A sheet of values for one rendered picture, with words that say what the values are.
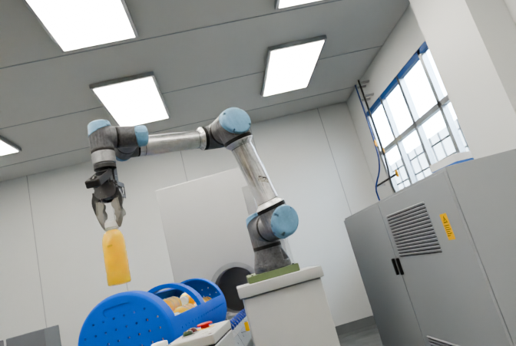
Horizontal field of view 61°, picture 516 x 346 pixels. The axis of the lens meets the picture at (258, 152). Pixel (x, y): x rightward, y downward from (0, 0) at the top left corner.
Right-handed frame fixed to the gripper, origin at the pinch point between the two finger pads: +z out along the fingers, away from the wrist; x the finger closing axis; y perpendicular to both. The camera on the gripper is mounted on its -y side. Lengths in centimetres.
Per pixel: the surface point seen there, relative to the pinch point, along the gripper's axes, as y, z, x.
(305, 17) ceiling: 255, -199, -117
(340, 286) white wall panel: 537, 76, -98
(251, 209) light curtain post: 134, -12, -33
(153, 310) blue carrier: -5.4, 28.1, -10.7
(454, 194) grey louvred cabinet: 101, 11, -140
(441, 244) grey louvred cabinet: 130, 35, -135
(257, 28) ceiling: 249, -198, -69
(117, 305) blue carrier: -5.0, 24.5, -0.5
